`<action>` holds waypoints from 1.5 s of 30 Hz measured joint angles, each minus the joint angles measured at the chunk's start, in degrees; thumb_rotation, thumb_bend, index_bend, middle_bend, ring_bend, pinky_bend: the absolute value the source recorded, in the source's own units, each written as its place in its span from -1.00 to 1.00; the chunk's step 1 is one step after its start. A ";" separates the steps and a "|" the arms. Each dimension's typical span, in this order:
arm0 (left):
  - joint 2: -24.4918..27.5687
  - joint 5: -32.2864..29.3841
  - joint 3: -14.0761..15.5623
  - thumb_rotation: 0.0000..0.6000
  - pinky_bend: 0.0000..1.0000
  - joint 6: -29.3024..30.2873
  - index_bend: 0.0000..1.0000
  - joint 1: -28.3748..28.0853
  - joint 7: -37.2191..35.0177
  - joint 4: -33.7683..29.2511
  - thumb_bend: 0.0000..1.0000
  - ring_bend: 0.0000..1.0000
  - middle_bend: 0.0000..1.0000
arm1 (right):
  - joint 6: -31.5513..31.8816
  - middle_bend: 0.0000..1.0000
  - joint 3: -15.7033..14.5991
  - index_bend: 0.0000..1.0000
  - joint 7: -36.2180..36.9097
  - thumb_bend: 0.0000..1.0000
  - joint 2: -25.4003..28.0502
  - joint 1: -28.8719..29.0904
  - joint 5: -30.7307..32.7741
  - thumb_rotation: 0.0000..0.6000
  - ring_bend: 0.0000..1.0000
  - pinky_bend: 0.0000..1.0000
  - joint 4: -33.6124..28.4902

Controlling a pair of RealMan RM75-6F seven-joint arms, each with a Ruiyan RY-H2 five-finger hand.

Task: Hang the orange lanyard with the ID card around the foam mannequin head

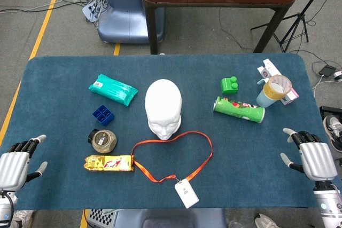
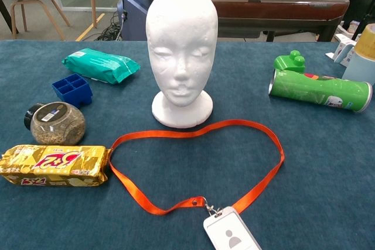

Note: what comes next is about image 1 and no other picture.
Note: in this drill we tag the white foam mannequin head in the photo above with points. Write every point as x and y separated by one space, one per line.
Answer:
163 100

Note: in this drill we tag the blue grey machine base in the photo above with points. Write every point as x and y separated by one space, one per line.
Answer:
125 19

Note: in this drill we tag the light blue cup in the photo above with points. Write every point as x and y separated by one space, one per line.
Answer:
265 100

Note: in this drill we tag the white pink carton box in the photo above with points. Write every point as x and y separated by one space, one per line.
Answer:
270 67

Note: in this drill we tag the gold yellow biscuit packet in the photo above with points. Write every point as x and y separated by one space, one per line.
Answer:
107 163

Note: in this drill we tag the teal wet wipes pack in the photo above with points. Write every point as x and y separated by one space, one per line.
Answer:
112 89

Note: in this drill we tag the green chips can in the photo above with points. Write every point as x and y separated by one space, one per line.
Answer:
240 109

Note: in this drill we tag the round brown jar black lid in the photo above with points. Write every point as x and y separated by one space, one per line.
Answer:
105 141

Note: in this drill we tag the grey black sneaker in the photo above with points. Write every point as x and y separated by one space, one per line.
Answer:
332 129

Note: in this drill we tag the black white checkerboard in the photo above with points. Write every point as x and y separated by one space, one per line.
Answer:
100 217

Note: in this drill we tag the blue plastic grid box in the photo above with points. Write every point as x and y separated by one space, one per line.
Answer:
109 121

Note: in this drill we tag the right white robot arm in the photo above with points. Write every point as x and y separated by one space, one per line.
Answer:
328 206

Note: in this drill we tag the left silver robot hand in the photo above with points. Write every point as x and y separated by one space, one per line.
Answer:
13 170

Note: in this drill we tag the light grey sneaker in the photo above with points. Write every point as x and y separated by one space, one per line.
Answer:
24 217
264 222

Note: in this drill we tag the black crate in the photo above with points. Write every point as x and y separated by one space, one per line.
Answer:
328 110

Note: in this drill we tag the white power strip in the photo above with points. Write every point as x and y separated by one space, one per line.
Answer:
91 11

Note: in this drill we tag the green toy building block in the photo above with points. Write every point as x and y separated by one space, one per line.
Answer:
227 86

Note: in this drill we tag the dark blue table mat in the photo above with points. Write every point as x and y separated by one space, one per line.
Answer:
66 78

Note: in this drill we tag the black phone on charger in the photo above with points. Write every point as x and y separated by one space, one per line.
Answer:
327 71

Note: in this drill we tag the white power adapter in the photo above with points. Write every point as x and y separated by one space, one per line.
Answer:
338 75

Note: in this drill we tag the grey blue robot torso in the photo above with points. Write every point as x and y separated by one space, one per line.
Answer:
171 217

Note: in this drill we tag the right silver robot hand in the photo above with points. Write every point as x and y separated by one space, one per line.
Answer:
318 161

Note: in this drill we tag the brown packing tape roll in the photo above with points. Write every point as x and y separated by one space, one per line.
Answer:
268 89

